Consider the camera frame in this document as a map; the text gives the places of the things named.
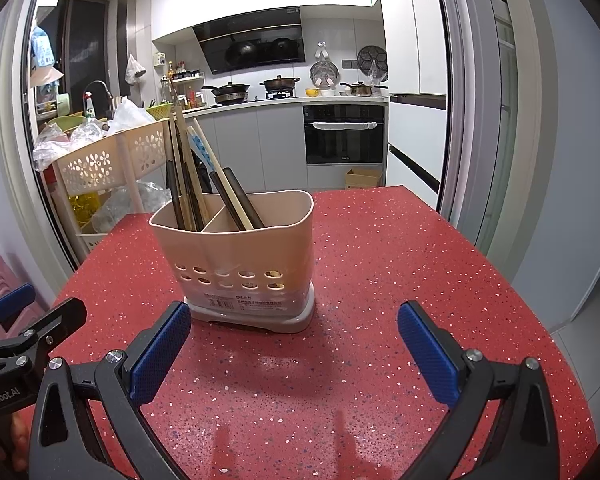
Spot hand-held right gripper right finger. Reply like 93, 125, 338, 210
396, 300, 561, 480

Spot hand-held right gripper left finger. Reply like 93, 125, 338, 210
27, 300, 193, 480

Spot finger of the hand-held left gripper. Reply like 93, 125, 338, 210
0, 282, 37, 336
0, 297, 89, 372

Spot beige plastic utensil holder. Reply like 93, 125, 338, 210
148, 189, 317, 335

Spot wooden chopstick dark patterned end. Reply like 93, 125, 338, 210
185, 157, 212, 231

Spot black chopstick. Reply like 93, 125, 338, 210
165, 159, 187, 231

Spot blue patterned chopstick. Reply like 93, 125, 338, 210
186, 125, 222, 173

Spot person's left hand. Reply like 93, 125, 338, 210
7, 411, 32, 473

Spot yellow oil bottle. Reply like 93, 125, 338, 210
69, 191, 101, 226

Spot beige plastic basket trolley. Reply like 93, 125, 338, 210
50, 117, 173, 251

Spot clear plastic bags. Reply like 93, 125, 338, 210
32, 120, 111, 171

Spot green plastic basin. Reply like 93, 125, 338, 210
47, 116, 88, 133

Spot cardboard box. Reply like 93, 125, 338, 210
345, 166, 383, 191

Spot black built-in oven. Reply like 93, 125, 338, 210
302, 104, 386, 165

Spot black kitchen faucet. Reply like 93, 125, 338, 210
82, 80, 113, 111

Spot grey lower cabinets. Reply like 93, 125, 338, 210
195, 105, 306, 193

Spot hanging blue cloth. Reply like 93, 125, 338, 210
31, 27, 56, 68

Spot hanging white plastic bag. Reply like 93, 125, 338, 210
125, 54, 146, 86

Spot white spice rack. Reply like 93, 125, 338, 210
172, 62, 206, 110

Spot black wok with lid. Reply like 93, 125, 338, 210
201, 82, 251, 103

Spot steel pot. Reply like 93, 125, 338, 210
340, 81, 388, 97

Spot brown wok with lid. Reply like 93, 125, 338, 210
259, 75, 301, 97

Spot round metal steamer rack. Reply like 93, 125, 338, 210
310, 60, 340, 90

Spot round dark divided pan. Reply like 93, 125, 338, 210
356, 45, 388, 73

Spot white refrigerator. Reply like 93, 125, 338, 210
370, 0, 448, 206

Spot black range hood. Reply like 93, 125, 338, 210
192, 6, 305, 76

